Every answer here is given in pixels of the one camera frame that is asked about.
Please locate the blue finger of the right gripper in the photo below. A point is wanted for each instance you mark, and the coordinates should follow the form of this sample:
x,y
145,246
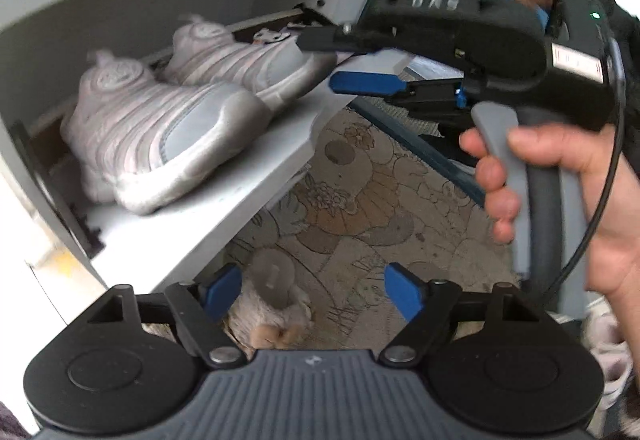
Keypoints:
x,y
395,91

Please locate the cartoon bunny floor mat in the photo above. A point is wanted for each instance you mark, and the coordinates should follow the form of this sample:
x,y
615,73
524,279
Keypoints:
x,y
362,203

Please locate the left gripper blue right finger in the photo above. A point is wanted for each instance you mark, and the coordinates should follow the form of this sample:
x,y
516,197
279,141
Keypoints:
x,y
426,308

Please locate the lilac kids sneaker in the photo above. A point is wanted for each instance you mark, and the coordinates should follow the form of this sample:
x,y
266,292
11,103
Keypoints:
x,y
143,144
205,52

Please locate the operator right hand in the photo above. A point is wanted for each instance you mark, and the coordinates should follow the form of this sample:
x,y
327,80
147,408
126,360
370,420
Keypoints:
x,y
570,215

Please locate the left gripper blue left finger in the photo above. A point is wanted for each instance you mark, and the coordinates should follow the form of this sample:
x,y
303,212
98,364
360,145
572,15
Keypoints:
x,y
199,310

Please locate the cream bow plush slipper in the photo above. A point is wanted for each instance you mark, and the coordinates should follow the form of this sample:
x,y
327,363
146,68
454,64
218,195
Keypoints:
x,y
272,311

